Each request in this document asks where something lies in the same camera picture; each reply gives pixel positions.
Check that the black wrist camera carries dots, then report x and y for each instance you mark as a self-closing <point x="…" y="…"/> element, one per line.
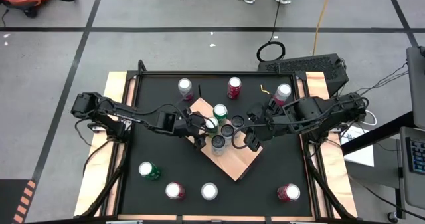
<point x="252" y="144"/>
<point x="200" y="143"/>

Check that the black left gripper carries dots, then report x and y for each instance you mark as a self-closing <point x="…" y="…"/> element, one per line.
<point x="189" y="124"/>

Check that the wooden board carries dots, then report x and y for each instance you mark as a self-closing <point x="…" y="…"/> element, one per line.
<point x="239" y="161"/>

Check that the grey flat panel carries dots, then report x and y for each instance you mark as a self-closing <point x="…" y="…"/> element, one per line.
<point x="416" y="84"/>

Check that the black computer tower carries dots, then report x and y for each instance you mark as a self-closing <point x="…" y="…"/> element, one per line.
<point x="299" y="66"/>

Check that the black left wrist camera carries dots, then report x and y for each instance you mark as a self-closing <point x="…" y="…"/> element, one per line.
<point x="200" y="143"/>

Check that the black orange striped mat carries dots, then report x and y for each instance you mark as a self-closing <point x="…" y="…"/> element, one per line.
<point x="23" y="200"/>

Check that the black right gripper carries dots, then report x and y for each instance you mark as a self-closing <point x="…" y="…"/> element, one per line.
<point x="270" y="124"/>

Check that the pink silver sparkling water can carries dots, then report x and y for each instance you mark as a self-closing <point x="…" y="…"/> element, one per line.
<point x="283" y="91"/>
<point x="209" y="191"/>
<point x="184" y="86"/>

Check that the dark computer keyboard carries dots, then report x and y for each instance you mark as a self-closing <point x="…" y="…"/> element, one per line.
<point x="417" y="156"/>

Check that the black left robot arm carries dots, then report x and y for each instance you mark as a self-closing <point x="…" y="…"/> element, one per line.
<point x="123" y="112"/>

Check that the black desk support bar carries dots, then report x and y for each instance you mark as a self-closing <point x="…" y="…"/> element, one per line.
<point x="378" y="132"/>

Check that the silver Celsius energy drink can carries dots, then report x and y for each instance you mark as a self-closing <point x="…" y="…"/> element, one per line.
<point x="218" y="141"/>
<point x="227" y="130"/>
<point x="237" y="121"/>

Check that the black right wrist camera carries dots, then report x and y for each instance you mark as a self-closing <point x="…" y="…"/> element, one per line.
<point x="252" y="144"/>

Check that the black caster wheel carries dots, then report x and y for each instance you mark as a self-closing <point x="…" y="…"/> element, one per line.
<point x="392" y="216"/>

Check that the red cola can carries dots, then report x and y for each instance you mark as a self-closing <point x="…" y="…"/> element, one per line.
<point x="289" y="192"/>
<point x="174" y="190"/>
<point x="234" y="86"/>

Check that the grey keyboard tray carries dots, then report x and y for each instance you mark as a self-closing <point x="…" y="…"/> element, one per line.
<point x="408" y="190"/>

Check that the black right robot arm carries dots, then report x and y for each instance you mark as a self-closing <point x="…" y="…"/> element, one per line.
<point x="318" y="112"/>

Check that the green Sprite can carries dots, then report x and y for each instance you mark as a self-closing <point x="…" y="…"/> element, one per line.
<point x="147" y="169"/>
<point x="211" y="122"/>
<point x="220" y="111"/>

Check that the white printed paper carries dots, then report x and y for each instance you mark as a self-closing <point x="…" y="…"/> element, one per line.
<point x="360" y="151"/>

